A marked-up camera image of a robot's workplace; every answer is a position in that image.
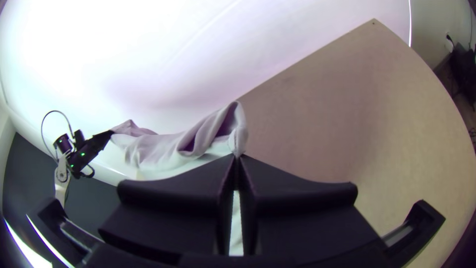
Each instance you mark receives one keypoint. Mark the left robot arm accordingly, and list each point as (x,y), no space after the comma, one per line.
(61,178)

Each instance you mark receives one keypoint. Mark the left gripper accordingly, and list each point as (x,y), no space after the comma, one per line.
(86,152)

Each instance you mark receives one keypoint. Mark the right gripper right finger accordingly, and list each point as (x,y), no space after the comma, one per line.
(305,216)

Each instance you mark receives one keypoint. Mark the white t-shirt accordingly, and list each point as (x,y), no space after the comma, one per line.
(160,152)

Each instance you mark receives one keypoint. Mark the black power plug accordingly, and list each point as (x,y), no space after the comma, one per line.
(449,38)

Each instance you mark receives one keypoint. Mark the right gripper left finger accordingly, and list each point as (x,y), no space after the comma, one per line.
(167,208)

